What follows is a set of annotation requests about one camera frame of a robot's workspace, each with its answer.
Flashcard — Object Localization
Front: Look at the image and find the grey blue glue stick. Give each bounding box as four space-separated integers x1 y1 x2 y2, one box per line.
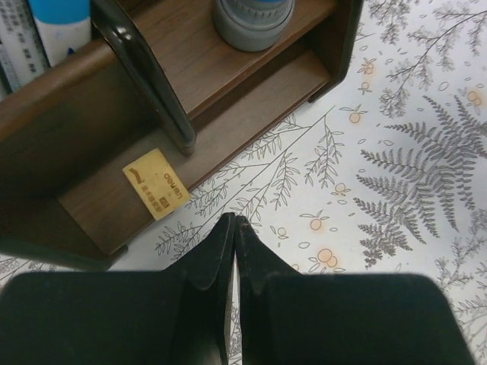
212 0 295 52

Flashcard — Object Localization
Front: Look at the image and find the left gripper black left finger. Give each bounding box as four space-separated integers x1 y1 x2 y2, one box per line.
1 213 236 364

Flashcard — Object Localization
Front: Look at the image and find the small yellow eraser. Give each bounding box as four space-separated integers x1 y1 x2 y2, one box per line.
123 148 190 221

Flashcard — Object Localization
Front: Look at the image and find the blue pen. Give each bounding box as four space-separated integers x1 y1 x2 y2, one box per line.
1 0 49 92

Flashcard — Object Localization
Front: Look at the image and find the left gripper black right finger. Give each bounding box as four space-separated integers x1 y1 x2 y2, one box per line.
234 216 474 364

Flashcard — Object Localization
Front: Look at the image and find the blue capped white marker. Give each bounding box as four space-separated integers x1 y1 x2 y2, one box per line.
28 0 91 67

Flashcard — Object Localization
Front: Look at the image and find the brown wooden desk organizer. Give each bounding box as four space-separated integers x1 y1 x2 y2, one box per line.
1 1 363 270

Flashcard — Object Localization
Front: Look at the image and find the floral patterned table mat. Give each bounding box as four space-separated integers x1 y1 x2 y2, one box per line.
0 0 487 365

